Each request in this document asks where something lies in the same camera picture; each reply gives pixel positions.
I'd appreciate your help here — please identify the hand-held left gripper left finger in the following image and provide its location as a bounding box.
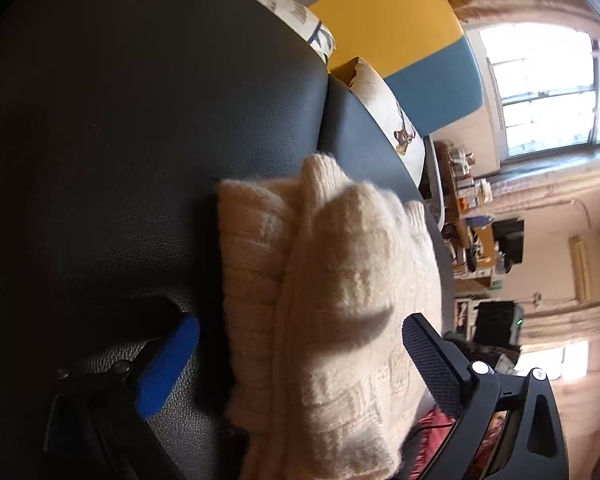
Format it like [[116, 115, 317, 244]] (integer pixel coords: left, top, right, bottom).
[[44, 310, 202, 480]]

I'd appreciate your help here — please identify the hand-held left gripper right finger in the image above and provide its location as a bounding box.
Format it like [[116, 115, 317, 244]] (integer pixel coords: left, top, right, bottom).
[[401, 312, 567, 480]]

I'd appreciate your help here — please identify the cream knit sweater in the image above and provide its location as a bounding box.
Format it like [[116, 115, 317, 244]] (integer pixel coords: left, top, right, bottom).
[[215, 152, 455, 480]]

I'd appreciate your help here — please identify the red cloth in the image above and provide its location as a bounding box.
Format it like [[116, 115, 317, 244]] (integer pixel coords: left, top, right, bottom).
[[405, 405, 511, 480]]

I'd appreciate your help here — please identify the black box device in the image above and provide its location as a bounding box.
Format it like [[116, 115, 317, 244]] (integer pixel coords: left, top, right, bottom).
[[471, 299, 525, 350]]

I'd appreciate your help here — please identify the bright window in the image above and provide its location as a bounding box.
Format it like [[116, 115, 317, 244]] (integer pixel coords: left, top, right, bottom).
[[477, 21, 600, 161], [517, 339, 600, 388]]

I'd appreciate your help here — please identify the black monitor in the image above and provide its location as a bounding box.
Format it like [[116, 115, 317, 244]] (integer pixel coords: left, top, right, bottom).
[[491, 217, 526, 265]]

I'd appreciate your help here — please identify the cluttered wooden desk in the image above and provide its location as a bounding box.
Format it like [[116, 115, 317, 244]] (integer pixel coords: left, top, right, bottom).
[[432, 139, 526, 288]]

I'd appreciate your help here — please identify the black leather sofa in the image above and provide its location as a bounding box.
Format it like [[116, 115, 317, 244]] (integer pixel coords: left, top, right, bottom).
[[0, 0, 456, 480]]

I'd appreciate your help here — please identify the white animal print pillow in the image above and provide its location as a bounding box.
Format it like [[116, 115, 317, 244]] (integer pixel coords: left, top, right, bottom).
[[347, 56, 427, 187]]

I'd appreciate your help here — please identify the black and white patterned pillow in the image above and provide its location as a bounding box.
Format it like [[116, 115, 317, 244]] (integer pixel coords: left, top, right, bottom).
[[207, 0, 338, 63]]

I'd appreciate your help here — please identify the wall air conditioner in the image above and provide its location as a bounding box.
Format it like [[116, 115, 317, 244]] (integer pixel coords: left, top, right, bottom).
[[568, 236, 595, 305]]

